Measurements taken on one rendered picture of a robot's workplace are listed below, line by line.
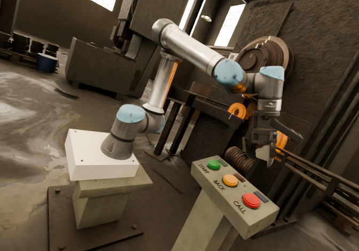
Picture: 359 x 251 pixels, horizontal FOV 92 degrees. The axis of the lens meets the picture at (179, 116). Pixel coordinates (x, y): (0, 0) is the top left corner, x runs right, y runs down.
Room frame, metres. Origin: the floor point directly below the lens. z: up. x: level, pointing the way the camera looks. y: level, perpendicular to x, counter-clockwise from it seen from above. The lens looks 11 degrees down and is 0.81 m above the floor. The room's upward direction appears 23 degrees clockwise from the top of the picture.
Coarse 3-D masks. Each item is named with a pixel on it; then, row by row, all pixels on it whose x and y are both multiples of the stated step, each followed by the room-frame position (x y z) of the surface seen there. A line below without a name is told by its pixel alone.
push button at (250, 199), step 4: (244, 196) 0.41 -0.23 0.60; (248, 196) 0.41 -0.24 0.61; (252, 196) 0.41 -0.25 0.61; (244, 200) 0.40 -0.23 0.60; (248, 200) 0.39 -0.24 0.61; (252, 200) 0.40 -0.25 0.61; (256, 200) 0.40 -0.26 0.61; (248, 204) 0.39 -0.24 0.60; (252, 204) 0.39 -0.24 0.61; (256, 204) 0.39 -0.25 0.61
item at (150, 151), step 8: (176, 88) 1.83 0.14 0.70; (168, 96) 1.80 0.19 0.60; (176, 96) 1.82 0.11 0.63; (184, 96) 1.79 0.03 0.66; (192, 96) 1.66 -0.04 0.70; (176, 104) 1.67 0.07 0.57; (184, 104) 1.62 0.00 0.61; (176, 112) 1.67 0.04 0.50; (168, 120) 1.67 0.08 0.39; (168, 128) 1.66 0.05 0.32; (160, 136) 1.68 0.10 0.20; (160, 144) 1.67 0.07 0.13; (152, 152) 1.68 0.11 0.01; (160, 152) 1.69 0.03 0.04; (160, 160) 1.59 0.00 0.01
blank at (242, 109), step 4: (232, 104) 1.49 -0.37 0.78; (236, 104) 1.46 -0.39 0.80; (240, 104) 1.43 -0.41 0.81; (232, 108) 1.47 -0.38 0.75; (236, 108) 1.47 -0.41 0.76; (240, 108) 1.41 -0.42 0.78; (244, 108) 1.40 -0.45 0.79; (232, 112) 1.47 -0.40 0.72; (240, 112) 1.40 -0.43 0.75; (244, 112) 1.39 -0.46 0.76; (240, 116) 1.39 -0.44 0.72; (244, 116) 1.39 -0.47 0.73
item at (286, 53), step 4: (268, 36) 1.44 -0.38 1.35; (272, 36) 1.41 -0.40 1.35; (256, 40) 1.51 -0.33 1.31; (260, 40) 1.48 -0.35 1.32; (272, 40) 1.40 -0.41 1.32; (276, 40) 1.37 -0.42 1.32; (280, 40) 1.35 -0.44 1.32; (248, 44) 1.56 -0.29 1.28; (280, 44) 1.33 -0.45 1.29; (284, 44) 1.31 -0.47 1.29; (244, 48) 1.58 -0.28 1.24; (284, 48) 1.30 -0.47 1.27; (284, 52) 1.29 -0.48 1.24; (288, 52) 1.27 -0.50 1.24; (284, 56) 1.28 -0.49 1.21; (288, 56) 1.25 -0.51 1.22; (284, 60) 1.27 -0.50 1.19; (288, 60) 1.25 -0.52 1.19; (284, 64) 1.26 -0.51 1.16; (288, 64) 1.27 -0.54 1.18; (284, 68) 1.24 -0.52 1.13; (288, 68) 1.27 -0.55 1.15; (284, 72) 1.24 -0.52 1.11; (284, 76) 1.27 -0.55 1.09; (252, 96) 1.40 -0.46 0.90; (256, 96) 1.38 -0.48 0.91
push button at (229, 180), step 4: (224, 176) 0.47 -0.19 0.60; (228, 176) 0.47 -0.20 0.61; (232, 176) 0.47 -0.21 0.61; (224, 180) 0.46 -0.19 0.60; (228, 180) 0.46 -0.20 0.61; (232, 180) 0.46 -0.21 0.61; (236, 180) 0.46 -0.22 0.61; (228, 184) 0.45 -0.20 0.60; (232, 184) 0.45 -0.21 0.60; (236, 184) 0.45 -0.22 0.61
